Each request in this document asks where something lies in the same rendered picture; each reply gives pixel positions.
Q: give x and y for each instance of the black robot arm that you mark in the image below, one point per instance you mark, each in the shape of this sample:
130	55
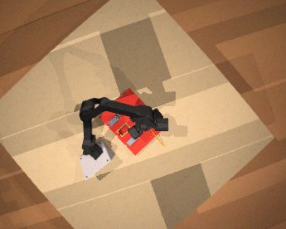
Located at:
143	116

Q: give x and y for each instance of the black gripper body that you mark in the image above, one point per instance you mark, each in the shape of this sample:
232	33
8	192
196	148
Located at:
135	133

